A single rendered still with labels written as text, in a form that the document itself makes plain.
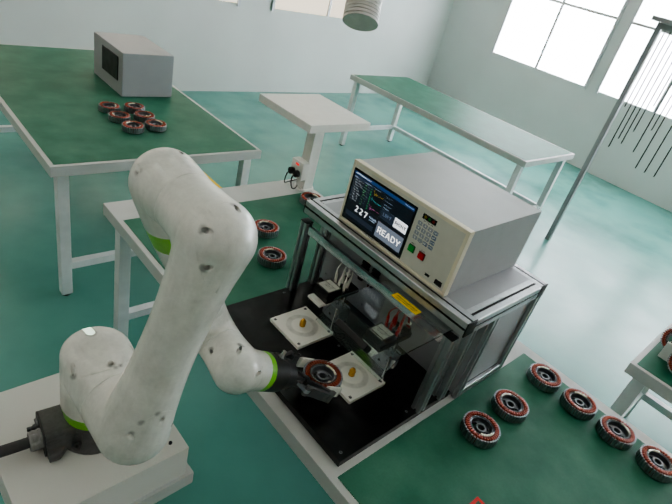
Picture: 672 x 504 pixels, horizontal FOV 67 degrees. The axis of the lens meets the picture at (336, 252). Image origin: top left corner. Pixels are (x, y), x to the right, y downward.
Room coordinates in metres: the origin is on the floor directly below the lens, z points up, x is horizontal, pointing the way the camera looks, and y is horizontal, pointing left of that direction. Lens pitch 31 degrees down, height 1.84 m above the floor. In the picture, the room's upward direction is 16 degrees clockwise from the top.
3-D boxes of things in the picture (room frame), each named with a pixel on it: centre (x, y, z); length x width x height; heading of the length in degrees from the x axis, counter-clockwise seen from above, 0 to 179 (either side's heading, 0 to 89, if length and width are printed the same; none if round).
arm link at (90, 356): (0.68, 0.39, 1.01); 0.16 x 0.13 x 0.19; 51
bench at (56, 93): (2.91, 1.63, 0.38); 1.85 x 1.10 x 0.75; 50
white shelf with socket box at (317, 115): (2.24, 0.26, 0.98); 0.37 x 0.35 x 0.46; 50
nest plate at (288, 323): (1.29, 0.04, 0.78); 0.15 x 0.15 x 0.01; 50
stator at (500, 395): (1.21, -0.65, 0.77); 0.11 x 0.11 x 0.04
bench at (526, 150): (5.03, -0.74, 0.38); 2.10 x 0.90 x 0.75; 50
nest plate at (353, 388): (1.13, -0.14, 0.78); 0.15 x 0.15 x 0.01; 50
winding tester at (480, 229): (1.45, -0.27, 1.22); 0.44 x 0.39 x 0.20; 50
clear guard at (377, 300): (1.10, -0.19, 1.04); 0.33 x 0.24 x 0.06; 140
